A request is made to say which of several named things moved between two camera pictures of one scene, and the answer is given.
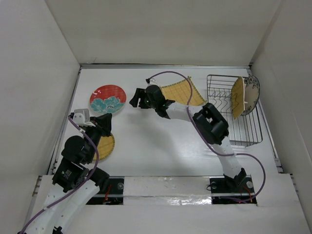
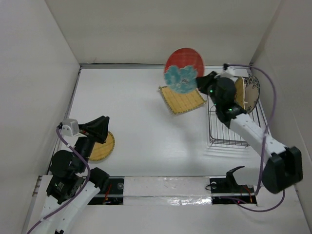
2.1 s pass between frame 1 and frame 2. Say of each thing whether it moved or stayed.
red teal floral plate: moved
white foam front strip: stayed
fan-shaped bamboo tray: stayed
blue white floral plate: stayed
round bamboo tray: stayed
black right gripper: moved
